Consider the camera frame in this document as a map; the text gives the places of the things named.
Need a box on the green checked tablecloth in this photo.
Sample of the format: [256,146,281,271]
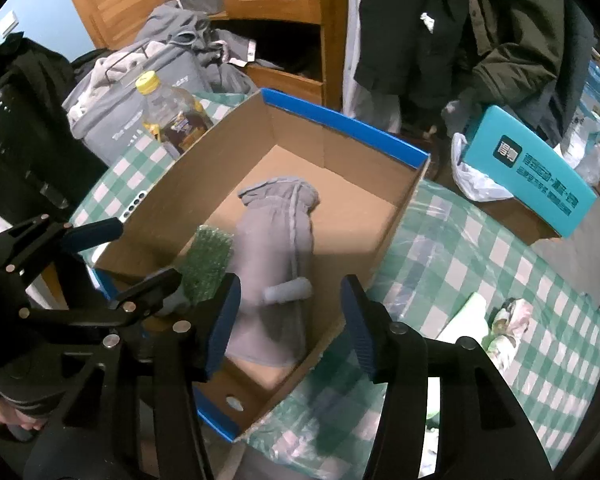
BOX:
[70,92,600,480]

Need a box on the black coat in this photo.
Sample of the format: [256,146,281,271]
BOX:
[0,32,111,221]

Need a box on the blue-sided cardboard box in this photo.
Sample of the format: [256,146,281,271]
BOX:
[92,87,431,443]

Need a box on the yellow-capped oil bottle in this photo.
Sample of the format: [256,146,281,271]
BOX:
[134,72,216,156]

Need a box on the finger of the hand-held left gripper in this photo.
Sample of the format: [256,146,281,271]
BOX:
[0,214,124,286]
[20,267,183,333]

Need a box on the teal printed box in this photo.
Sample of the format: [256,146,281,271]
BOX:
[460,105,598,238]

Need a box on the floral plastic bag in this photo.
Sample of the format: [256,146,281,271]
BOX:
[480,297,533,368]

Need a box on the person's left hand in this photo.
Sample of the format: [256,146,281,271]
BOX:
[0,402,46,431]

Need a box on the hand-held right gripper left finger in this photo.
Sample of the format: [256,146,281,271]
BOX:
[25,274,243,480]

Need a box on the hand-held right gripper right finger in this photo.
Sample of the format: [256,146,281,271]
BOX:
[341,275,554,480]

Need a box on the wooden louvred wardrobe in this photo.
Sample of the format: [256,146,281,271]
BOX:
[55,0,351,111]

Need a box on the navy hanging jacket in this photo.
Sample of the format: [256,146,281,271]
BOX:
[555,0,598,126]

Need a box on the mauve grey garment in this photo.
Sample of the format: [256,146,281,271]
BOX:
[225,176,322,368]

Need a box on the olive hanging jacket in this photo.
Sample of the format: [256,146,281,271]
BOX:
[460,0,581,131]

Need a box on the green bubble wrap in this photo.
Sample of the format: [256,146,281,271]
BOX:
[180,225,231,306]

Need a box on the brown cardboard box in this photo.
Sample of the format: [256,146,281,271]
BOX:
[430,160,563,246]

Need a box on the grey hoodie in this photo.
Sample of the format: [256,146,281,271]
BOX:
[135,0,258,93]

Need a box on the grey tote bag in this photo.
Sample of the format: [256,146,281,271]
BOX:
[62,40,253,166]

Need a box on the light green cloth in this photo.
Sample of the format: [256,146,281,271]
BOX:
[437,292,491,346]

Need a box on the blue and clear plastic bag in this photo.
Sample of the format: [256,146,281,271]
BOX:
[560,60,600,186]

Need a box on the white plastic bag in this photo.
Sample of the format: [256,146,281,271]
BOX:
[451,132,516,202]

